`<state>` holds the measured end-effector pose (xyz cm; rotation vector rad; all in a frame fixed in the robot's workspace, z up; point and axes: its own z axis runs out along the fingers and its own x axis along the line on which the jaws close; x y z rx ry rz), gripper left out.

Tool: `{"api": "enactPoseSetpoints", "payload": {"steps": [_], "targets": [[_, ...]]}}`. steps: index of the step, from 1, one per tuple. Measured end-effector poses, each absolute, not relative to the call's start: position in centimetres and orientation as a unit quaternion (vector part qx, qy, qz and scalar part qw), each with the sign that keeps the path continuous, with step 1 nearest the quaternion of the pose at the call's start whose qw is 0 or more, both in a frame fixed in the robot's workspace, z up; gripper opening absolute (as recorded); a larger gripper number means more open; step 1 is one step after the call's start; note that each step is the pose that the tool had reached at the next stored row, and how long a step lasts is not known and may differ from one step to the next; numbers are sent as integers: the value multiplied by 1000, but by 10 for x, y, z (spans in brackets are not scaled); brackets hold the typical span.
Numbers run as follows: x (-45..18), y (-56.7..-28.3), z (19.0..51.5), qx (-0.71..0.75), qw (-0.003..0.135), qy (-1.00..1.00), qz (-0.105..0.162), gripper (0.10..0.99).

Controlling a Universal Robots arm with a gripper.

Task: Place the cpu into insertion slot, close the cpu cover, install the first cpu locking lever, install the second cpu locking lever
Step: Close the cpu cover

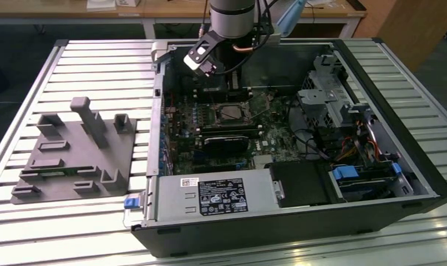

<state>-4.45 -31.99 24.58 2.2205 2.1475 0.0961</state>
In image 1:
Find metal socket cover frame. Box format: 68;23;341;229
248;91;281;125

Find CPU socket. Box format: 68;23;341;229
210;102;254;126

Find pale blue teach pendant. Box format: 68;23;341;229
276;0;308;37

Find grey metal drive cage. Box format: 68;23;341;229
296;54;375;128

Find green motherboard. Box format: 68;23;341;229
160;91;301;177

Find black graphics card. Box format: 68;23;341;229
201;135;249;155

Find small silver heat sink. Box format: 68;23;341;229
252;155;275;167

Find flat black item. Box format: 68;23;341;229
347;0;368;12

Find black disk bay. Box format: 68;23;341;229
269;162;337;208

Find wooden desk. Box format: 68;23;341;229
0;0;368;39

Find wooden cabinet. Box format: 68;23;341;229
376;0;447;73

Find hard disk in blue carrier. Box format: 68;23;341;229
328;163;404;203

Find grey power supply box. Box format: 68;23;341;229
145;168;283;222

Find grey parts rack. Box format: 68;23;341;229
9;96;138;205

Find green RAM stick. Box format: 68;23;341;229
34;167;82;177

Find black open PC case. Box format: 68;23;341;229
129;38;447;257

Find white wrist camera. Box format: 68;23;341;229
181;30;225;78

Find orange power wires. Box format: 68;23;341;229
333;138;380;163

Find blue power supply handle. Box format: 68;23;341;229
122;195;145;210

